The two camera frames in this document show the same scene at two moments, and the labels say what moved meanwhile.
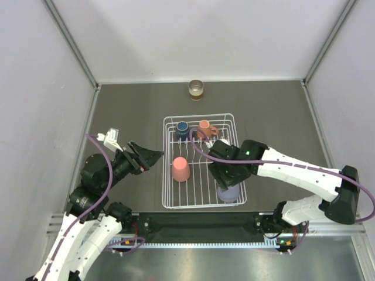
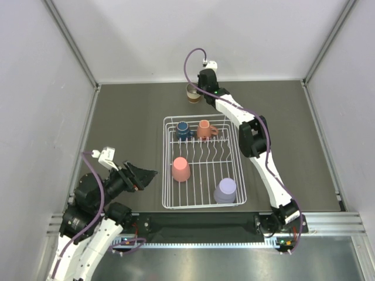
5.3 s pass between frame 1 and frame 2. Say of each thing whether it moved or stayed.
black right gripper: moved
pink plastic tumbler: stayed
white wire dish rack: stayed
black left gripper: moved
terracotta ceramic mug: stayed
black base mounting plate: stayed
